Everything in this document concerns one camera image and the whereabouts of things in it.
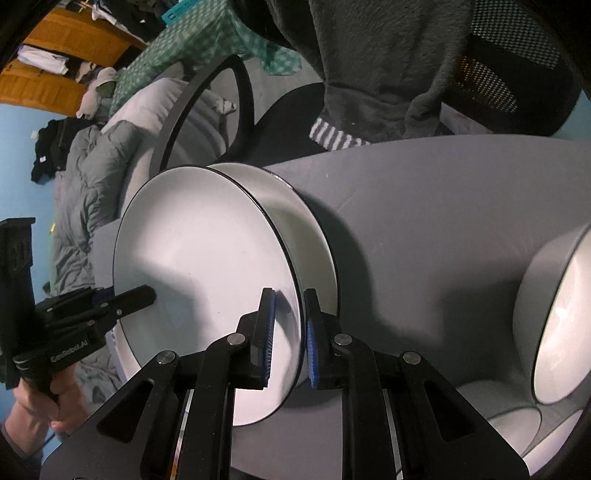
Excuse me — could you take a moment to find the black-rimmed white plate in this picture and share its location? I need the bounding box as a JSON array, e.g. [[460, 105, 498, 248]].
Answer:
[[112, 166, 301, 426]]

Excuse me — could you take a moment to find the white ribbed bowl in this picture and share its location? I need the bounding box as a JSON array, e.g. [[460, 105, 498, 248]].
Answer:
[[458, 380, 584, 476], [513, 224, 590, 405]]

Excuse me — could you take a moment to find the person's left hand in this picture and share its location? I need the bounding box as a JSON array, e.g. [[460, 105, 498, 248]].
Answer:
[[5, 366, 89, 441]]

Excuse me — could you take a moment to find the white plate top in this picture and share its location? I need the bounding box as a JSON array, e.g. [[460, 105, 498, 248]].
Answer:
[[190, 163, 339, 349]]

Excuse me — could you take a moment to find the grey duvet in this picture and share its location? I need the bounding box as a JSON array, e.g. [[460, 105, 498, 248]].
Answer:
[[49, 121, 142, 296]]

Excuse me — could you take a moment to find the black clothes pile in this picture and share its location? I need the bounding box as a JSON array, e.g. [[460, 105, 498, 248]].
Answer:
[[31, 117, 93, 184]]

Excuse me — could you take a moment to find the orange wooden wardrobe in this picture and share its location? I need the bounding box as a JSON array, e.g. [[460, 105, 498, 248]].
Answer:
[[1, 7, 146, 117]]

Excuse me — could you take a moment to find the green checkered cloth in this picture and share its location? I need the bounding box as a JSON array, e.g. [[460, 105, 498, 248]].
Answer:
[[109, 1, 301, 115]]

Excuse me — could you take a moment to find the dark grey fleece blanket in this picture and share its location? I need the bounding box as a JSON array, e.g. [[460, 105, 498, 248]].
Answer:
[[267, 0, 474, 151]]

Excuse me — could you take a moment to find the turquoise plastic crate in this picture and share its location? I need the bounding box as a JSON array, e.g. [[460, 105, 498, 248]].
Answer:
[[161, 0, 202, 25]]

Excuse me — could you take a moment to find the black office chair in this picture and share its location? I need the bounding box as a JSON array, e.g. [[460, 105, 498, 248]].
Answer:
[[149, 0, 583, 174]]

